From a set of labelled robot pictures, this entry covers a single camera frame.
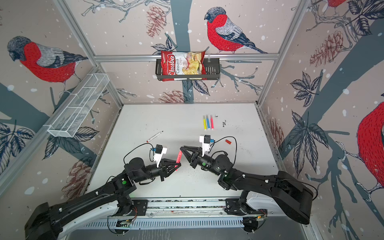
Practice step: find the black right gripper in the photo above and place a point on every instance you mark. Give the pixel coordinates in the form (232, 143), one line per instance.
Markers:
(194, 162)

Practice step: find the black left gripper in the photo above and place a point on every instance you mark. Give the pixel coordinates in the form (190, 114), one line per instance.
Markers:
(164, 170)

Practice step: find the pink highlighter pen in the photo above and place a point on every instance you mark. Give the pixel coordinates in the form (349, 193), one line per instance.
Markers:
(179, 159)

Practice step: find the white marker pen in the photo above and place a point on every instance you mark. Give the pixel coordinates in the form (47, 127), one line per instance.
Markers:
(154, 136)

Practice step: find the yellow highlighter pen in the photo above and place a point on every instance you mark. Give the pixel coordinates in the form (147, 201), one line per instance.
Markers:
(205, 123)

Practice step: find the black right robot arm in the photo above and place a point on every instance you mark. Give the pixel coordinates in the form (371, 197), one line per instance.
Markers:
(292, 196)

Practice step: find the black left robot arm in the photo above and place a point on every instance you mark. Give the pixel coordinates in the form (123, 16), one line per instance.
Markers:
(112, 199)

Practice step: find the red cassava chips bag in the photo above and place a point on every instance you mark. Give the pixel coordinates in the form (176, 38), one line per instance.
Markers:
(182, 63)

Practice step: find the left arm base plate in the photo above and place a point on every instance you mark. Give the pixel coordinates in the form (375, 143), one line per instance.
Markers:
(132, 208)

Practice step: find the aluminium mounting rail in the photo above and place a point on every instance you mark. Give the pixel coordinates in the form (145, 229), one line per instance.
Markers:
(208, 207)

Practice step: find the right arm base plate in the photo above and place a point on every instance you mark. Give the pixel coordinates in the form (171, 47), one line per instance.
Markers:
(239, 207)

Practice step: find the black wire basket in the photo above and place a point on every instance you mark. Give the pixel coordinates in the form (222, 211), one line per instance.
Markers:
(212, 67)

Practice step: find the white mesh wall tray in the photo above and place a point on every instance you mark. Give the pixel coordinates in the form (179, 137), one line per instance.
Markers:
(71, 118)

